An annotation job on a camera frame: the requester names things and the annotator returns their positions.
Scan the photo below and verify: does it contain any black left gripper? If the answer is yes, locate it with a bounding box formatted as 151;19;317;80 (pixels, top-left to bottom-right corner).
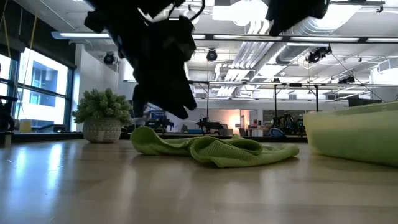
119;14;199;121

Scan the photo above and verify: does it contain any lime green microfiber towel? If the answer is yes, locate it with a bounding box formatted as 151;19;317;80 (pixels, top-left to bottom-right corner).
130;126;300;169

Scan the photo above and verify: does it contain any yellow translucent plastic basket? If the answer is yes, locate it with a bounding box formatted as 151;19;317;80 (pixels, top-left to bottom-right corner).
303;101;398;167

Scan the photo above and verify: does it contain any potted green succulent plant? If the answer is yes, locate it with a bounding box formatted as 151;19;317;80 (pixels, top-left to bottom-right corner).
72;88;134;144

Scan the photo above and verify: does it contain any ceiling strip light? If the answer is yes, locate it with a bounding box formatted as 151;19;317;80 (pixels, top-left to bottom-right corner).
51;30;111;40

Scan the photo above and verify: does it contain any black-framed window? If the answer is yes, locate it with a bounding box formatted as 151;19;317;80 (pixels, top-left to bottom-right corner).
0;46;77;133

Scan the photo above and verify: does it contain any yellow bin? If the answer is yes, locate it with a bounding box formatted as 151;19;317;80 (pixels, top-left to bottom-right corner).
19;119;32;134

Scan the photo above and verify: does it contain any black bicycle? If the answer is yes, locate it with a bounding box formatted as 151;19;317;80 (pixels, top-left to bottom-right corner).
272;112;307;137

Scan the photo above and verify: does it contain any black office chair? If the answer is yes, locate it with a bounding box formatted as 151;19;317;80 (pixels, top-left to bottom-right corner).
0;95;19;147

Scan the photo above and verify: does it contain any black monitor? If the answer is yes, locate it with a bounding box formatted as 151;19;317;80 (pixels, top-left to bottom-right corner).
348;96;383;109

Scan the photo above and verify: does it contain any black ceiling light track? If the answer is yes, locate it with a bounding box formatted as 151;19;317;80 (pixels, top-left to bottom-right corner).
192;33;398;44

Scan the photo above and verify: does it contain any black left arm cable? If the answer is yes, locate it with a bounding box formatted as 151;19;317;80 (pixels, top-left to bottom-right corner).
186;0;206;22

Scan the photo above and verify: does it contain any black aluminium table frame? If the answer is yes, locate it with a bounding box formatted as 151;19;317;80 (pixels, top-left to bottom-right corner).
0;132;308;144

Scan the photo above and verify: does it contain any black background rig frame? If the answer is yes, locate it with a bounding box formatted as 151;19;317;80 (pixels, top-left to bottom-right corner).
189;80;398;125

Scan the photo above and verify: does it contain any silver ceiling duct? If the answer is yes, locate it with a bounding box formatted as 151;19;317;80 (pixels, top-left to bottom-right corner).
275;6;363;65

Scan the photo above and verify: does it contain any yellow hanging cable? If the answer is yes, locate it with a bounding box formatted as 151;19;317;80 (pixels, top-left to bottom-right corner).
15;0;40;121

